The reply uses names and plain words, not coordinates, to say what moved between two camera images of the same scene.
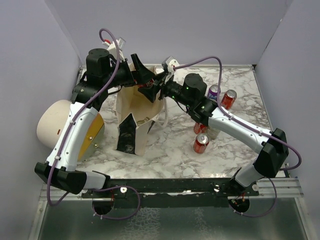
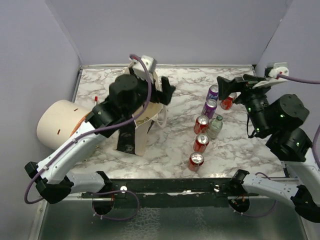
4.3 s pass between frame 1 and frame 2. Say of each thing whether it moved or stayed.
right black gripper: moved
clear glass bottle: stayed
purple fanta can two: stayed
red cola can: stayed
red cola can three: moved
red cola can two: stayed
